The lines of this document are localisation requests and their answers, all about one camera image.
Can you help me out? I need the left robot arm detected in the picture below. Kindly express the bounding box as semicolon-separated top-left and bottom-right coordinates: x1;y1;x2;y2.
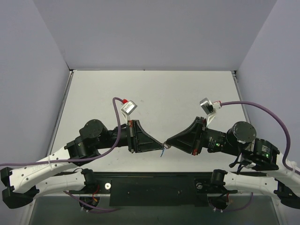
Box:
0;120;164;209

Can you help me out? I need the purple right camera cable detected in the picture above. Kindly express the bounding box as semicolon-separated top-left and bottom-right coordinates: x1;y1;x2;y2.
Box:
220;100;300;175

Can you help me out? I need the silver key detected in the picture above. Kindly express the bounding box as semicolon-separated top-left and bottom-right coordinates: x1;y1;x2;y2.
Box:
163;143;170;149

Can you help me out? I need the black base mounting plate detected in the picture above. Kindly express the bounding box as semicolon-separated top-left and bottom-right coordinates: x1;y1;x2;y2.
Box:
46;172;277;208

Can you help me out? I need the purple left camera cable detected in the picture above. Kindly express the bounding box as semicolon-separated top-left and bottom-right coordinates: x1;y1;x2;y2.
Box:
0;97;128;168

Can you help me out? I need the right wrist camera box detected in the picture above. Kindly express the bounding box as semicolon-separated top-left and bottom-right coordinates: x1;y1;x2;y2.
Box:
199;98;222;127

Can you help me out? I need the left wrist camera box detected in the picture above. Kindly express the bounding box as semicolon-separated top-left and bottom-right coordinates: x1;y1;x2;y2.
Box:
120;99;137;122

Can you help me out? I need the purple camera cable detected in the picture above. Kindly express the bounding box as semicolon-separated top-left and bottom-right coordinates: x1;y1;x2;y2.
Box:
220;100;300;175
0;97;128;168

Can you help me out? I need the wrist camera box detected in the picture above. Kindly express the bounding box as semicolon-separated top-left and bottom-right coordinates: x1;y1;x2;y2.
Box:
120;99;137;122
199;98;222;127

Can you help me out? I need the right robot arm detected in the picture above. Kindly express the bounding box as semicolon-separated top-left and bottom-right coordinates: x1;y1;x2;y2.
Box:
165;117;300;209

